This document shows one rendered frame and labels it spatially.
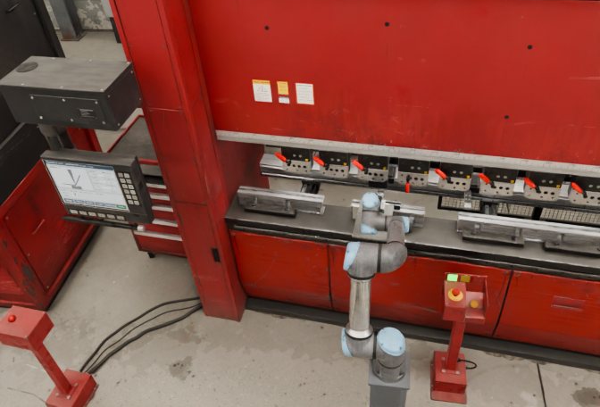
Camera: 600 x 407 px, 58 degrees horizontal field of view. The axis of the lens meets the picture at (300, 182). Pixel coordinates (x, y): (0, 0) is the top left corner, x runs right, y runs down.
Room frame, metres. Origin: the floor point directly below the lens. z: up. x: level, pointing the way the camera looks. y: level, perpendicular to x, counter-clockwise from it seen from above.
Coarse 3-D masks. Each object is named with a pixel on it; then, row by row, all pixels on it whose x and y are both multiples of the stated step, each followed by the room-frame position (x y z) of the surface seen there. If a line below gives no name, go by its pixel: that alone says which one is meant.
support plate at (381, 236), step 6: (360, 204) 2.09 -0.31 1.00; (360, 210) 2.05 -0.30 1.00; (390, 210) 2.03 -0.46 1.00; (360, 216) 2.00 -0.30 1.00; (360, 222) 1.96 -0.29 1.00; (354, 228) 1.92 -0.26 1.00; (360, 228) 1.91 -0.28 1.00; (354, 234) 1.88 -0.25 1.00; (360, 234) 1.88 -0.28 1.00; (366, 234) 1.87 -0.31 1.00; (378, 234) 1.87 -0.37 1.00; (384, 234) 1.86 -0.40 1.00; (378, 240) 1.83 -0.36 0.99; (384, 240) 1.82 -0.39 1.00
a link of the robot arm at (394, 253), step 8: (392, 216) 1.76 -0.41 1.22; (400, 216) 1.76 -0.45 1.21; (392, 224) 1.68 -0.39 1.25; (400, 224) 1.68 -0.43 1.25; (408, 224) 1.71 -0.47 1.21; (392, 232) 1.59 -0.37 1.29; (400, 232) 1.59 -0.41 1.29; (392, 240) 1.51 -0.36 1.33; (400, 240) 1.51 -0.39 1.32; (384, 248) 1.41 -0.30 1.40; (392, 248) 1.41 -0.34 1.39; (400, 248) 1.43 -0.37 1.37; (384, 256) 1.38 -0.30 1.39; (392, 256) 1.38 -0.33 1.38; (400, 256) 1.39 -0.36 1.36; (384, 264) 1.36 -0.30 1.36; (392, 264) 1.36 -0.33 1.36; (400, 264) 1.38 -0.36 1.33; (384, 272) 1.36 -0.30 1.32
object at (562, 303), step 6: (558, 300) 1.66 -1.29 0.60; (564, 300) 1.65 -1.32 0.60; (570, 300) 1.65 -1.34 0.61; (576, 300) 1.64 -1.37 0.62; (582, 300) 1.63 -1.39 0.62; (552, 306) 1.65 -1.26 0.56; (558, 306) 1.65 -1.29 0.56; (564, 306) 1.65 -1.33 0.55; (570, 306) 1.64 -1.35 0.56; (576, 306) 1.63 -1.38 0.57; (582, 306) 1.62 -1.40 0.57
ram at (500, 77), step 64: (192, 0) 2.32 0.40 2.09; (256, 0) 2.23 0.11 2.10; (320, 0) 2.15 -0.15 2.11; (384, 0) 2.07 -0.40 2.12; (448, 0) 1.99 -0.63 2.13; (512, 0) 1.92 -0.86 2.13; (576, 0) 1.86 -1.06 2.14; (256, 64) 2.25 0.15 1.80; (320, 64) 2.15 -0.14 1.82; (384, 64) 2.07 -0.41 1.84; (448, 64) 1.98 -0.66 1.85; (512, 64) 1.91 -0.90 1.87; (576, 64) 1.84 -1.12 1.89; (256, 128) 2.26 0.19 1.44; (320, 128) 2.16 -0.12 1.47; (384, 128) 2.06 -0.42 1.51; (448, 128) 1.97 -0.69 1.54; (512, 128) 1.89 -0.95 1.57; (576, 128) 1.81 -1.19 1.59
